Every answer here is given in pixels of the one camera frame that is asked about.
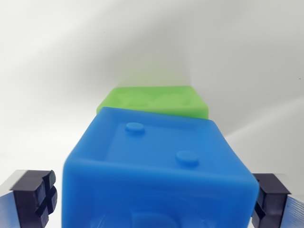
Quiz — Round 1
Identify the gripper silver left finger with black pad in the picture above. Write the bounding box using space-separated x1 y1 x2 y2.
0 169 58 228

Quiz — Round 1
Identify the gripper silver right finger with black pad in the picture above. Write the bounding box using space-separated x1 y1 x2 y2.
251 173 304 228

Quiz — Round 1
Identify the blue soft cube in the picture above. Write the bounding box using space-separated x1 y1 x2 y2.
61 106 260 228

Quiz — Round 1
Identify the green soft cube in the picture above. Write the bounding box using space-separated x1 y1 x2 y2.
96 85 209 119

